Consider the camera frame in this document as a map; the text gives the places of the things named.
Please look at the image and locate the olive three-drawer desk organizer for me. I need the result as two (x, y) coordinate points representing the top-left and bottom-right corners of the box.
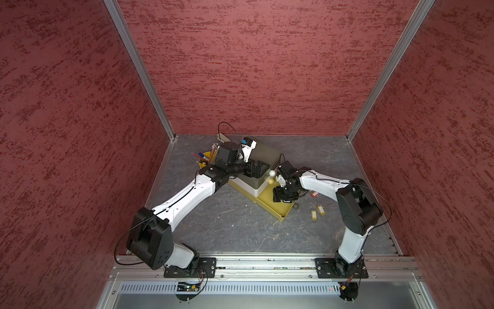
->
(228, 136), (281, 200)

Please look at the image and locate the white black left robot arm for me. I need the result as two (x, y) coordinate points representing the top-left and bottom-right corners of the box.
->
(126, 137), (270, 270)

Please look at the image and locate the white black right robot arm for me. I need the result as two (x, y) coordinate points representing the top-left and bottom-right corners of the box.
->
(269, 161), (383, 270)

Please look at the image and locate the yellow pencil cup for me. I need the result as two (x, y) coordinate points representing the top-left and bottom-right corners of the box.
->
(198, 152), (210, 169)

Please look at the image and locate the beige eraser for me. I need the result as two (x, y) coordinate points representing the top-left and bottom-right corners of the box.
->
(217, 133), (230, 142)

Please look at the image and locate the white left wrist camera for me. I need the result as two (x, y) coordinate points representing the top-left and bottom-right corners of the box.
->
(241, 137), (257, 162)

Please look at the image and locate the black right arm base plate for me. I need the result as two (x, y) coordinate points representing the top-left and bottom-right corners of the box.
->
(315, 257), (369, 279)

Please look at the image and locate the aluminium front rail frame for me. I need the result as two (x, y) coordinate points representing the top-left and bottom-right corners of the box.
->
(97, 253), (436, 308)

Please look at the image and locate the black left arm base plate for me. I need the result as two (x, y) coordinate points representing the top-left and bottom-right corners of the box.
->
(163, 257), (217, 279)

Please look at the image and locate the left aluminium corner post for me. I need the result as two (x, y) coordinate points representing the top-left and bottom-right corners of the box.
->
(104, 0), (176, 143)

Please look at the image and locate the aluminium corner post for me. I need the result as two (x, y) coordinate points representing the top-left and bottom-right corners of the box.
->
(104, 0), (176, 143)
(346, 0), (435, 143)

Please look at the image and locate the right aluminium corner post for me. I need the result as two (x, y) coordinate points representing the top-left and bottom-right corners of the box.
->
(346, 0), (435, 143)

